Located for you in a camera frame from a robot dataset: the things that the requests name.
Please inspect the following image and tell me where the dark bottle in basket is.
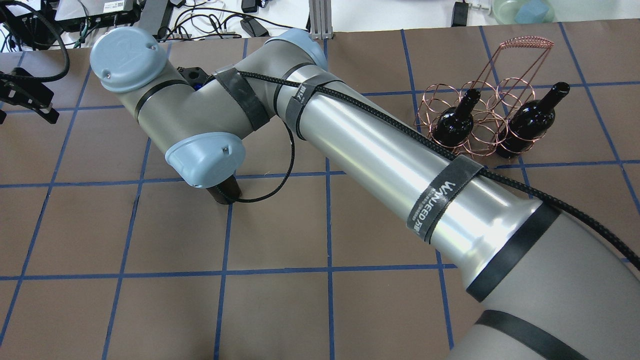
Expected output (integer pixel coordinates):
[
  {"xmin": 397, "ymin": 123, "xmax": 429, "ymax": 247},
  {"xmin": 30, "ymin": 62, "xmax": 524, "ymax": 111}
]
[
  {"xmin": 431, "ymin": 88, "xmax": 482, "ymax": 148},
  {"xmin": 495, "ymin": 82, "xmax": 570, "ymax": 158}
]

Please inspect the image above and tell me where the black power adapter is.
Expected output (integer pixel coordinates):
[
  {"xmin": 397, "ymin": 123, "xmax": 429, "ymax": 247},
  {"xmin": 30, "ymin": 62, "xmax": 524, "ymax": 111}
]
[{"xmin": 239, "ymin": 17, "xmax": 270, "ymax": 38}]

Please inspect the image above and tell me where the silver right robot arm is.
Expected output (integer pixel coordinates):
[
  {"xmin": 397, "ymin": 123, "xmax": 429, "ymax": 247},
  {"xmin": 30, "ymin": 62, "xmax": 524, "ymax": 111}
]
[{"xmin": 90, "ymin": 27, "xmax": 640, "ymax": 360}]

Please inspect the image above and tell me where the copper wire wine basket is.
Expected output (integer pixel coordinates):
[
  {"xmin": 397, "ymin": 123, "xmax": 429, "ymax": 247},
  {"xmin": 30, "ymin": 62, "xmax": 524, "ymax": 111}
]
[{"xmin": 413, "ymin": 35, "xmax": 554, "ymax": 160}]

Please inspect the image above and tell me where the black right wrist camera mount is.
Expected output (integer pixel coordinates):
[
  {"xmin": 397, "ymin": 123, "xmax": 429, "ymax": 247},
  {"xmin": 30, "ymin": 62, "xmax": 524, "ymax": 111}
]
[{"xmin": 176, "ymin": 66, "xmax": 210, "ymax": 91}]

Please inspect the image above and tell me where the dark glass wine bottle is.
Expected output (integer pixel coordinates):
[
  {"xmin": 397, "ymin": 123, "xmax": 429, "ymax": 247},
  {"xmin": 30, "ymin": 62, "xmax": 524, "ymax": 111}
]
[{"xmin": 206, "ymin": 174, "xmax": 242, "ymax": 205}]

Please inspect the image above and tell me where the black braided left cable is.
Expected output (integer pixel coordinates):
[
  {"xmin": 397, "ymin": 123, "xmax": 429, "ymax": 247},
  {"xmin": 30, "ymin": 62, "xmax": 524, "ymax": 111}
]
[{"xmin": 0, "ymin": 0, "xmax": 71, "ymax": 83}]

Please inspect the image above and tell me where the clear bowl with blue sponge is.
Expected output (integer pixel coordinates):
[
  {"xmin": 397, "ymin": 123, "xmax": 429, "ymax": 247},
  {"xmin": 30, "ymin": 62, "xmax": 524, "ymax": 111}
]
[{"xmin": 490, "ymin": 0, "xmax": 555, "ymax": 25}]

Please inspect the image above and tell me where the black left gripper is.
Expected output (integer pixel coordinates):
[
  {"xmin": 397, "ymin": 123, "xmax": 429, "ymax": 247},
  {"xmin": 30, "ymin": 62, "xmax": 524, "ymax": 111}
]
[{"xmin": 1, "ymin": 70, "xmax": 60, "ymax": 125}]

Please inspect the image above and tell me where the aluminium frame post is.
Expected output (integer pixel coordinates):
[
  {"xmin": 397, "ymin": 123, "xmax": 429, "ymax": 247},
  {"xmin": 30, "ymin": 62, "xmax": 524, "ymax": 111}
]
[{"xmin": 308, "ymin": 0, "xmax": 334, "ymax": 40}]

